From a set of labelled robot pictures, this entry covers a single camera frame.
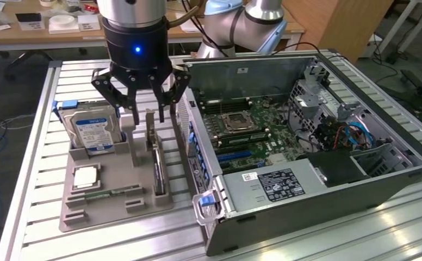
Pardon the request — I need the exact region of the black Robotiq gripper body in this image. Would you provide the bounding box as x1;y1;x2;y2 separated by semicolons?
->
100;16;172;90

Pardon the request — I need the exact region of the Nvidia Quadro graphics card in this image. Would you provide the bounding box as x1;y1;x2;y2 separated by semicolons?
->
144;108;168;197

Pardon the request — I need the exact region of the black RAM slot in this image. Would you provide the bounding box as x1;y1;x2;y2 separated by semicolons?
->
197;98;249;107
201;104;252;114

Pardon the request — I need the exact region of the white cube box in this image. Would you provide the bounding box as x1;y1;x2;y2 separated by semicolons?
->
77;15;102;32

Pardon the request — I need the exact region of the hard disk with blue label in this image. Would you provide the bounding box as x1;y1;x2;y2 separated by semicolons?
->
58;104;121;157

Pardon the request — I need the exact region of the metal CPU socket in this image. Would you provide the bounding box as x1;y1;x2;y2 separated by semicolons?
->
220;110;255;132

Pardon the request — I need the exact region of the flat white box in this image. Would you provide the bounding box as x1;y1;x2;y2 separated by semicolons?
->
46;24;81;35

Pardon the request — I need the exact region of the black chair base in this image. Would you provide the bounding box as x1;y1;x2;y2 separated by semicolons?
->
4;50;54;81

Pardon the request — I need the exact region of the black installed RAM stick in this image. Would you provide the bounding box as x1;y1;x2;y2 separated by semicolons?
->
216;131;271;145

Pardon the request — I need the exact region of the wooden desk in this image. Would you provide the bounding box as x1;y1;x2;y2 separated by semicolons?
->
0;0;306;52

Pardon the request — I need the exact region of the long PCIe expansion slot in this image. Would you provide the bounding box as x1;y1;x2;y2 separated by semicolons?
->
216;150;252;161

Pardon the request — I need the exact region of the black and white box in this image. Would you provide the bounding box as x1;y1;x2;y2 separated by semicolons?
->
14;13;46;31

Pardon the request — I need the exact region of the green motherboard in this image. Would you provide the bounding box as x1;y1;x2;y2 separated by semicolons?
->
196;92;308;175

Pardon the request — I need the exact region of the silver CPU chip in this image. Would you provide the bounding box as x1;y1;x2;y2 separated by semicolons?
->
72;166;101;190

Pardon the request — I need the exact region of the perforated metal drive cage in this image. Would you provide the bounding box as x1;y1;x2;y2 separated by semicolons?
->
290;78;342;131

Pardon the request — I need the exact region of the green RAM stick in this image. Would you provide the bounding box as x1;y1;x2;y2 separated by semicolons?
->
82;187;141;198

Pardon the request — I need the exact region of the grey power supply unit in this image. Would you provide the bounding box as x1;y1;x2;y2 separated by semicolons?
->
219;158;328;220

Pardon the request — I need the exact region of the grey plastic parts rack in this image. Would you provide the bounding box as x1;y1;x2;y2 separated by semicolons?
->
58;115;175;232

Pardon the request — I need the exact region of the wooden cabinet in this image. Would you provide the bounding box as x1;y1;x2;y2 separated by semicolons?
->
279;0;395;63

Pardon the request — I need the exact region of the open dark grey PC case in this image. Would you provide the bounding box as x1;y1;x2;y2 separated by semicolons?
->
169;53;422;258

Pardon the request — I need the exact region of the grey metal disk bay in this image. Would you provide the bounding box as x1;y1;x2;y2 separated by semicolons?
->
348;141;413;179

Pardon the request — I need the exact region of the blue SATA wire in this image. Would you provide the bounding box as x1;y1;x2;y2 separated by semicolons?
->
343;122;374;150

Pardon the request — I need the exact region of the white desk frame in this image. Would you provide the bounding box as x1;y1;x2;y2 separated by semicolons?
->
375;0;422;74

